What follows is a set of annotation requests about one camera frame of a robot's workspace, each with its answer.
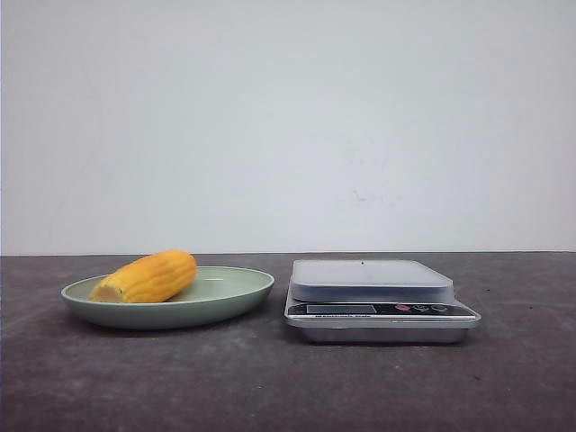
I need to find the silver digital kitchen scale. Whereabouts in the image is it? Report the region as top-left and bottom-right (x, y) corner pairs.
(284, 259), (482, 344)

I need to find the green shallow plate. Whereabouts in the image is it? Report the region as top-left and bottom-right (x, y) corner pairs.
(60, 266), (275, 330)

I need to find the yellow corn cob piece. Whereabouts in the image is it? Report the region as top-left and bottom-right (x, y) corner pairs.
(89, 249), (197, 303)

